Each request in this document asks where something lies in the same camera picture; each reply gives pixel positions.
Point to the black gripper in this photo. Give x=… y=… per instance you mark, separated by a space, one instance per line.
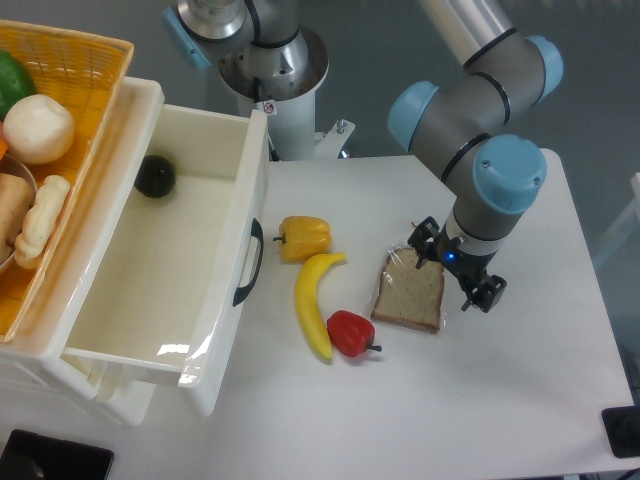
x=465 y=257

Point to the white top drawer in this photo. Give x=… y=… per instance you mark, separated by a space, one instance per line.
x=161 y=304

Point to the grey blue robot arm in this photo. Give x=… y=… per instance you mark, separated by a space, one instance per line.
x=495 y=177

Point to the white drawer cabinet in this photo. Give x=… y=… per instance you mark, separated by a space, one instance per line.
x=35 y=368

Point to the wrapped bread slice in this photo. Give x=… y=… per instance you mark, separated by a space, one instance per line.
x=409 y=296

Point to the red bell pepper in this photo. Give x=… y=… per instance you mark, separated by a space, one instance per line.
x=352 y=334

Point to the yellow banana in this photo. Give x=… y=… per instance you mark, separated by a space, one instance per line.
x=306 y=303

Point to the yellow bell pepper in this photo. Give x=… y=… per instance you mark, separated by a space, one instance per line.
x=302 y=237

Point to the black device bottom right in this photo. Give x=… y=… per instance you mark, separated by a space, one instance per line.
x=622 y=429

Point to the black device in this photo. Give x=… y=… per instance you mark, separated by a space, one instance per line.
x=622 y=429
x=28 y=455

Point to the black round fruit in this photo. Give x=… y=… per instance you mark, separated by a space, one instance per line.
x=156 y=177

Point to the cream twisted bread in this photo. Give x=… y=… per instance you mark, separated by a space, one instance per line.
x=40 y=220

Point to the orange wicker basket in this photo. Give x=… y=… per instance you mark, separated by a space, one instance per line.
x=83 y=72

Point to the white round bun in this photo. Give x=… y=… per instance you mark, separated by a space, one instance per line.
x=38 y=130

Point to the brown bread roll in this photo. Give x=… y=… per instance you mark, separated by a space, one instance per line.
x=16 y=199

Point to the black device bottom left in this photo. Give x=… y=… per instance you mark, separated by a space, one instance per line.
x=28 y=455

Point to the green pepper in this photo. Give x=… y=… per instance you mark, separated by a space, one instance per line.
x=16 y=82

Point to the black drawer handle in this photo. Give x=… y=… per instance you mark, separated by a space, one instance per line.
x=254 y=260

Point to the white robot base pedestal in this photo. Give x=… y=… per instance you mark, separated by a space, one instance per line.
x=281 y=82

